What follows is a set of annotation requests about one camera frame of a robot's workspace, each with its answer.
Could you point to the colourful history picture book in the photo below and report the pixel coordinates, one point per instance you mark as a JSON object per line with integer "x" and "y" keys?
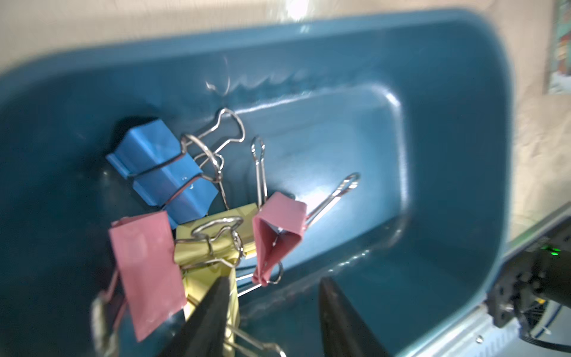
{"x": 558, "y": 78}

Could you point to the teal plastic storage box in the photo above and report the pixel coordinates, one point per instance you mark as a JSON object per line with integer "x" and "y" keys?
{"x": 419, "y": 104}

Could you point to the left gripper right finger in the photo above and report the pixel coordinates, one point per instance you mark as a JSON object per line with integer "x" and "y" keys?
{"x": 343, "y": 331}

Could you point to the yellow binder clip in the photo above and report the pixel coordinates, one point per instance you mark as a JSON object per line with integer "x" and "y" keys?
{"x": 227, "y": 237}
{"x": 237, "y": 341}

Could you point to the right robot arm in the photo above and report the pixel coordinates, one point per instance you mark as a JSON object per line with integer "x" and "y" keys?
{"x": 540, "y": 271}

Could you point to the blue binder clip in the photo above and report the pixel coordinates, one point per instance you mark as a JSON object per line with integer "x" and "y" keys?
{"x": 181, "y": 176}

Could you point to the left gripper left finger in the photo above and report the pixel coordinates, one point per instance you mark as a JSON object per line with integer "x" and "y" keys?
{"x": 204, "y": 333}

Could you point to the pink binder clip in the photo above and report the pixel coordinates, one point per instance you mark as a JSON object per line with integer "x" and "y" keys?
{"x": 146, "y": 282}
{"x": 281, "y": 222}

